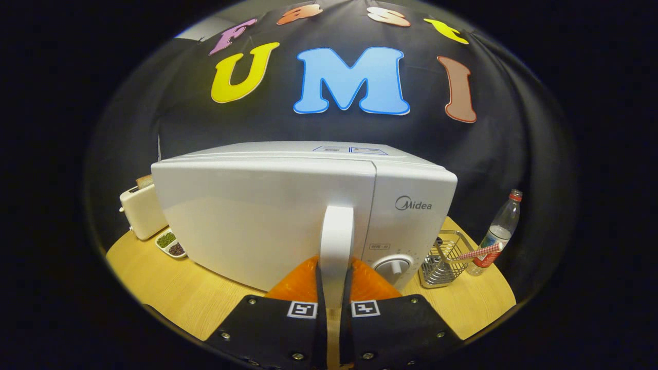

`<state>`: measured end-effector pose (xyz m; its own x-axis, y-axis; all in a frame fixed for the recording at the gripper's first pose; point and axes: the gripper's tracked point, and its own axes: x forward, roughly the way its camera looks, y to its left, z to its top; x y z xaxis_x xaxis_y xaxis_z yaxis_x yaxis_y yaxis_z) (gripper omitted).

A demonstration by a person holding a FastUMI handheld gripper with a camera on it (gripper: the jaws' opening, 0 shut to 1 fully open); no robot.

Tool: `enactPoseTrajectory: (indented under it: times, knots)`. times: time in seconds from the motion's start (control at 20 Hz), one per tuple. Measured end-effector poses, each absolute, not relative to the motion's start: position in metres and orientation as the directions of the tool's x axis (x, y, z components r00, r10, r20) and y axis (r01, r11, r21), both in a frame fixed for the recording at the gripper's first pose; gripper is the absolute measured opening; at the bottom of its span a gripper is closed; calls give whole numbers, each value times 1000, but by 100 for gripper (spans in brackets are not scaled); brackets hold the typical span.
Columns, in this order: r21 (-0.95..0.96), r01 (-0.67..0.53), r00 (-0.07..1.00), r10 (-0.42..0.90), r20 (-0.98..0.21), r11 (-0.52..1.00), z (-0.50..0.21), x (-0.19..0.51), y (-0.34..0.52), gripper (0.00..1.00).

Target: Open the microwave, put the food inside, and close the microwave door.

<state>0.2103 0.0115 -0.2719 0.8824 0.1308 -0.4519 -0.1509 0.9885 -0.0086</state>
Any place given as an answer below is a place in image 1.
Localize white divided bean dish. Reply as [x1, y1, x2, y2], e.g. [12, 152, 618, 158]
[156, 231, 188, 259]

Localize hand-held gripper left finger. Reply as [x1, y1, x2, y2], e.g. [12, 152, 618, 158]
[205, 256, 328, 370]

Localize cream toaster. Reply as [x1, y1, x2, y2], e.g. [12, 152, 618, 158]
[119, 175, 169, 241]

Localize white microwave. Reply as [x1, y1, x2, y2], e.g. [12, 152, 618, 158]
[151, 141, 458, 309]

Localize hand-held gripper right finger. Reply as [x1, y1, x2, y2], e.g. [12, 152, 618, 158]
[339, 257, 463, 370]

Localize clear plastic water bottle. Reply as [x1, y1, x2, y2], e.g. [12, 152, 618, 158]
[466, 189, 523, 276]

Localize metal wire basket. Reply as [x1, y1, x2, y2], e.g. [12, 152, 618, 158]
[418, 231, 476, 289]

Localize red striped straw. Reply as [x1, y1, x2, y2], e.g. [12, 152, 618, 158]
[452, 243, 503, 263]

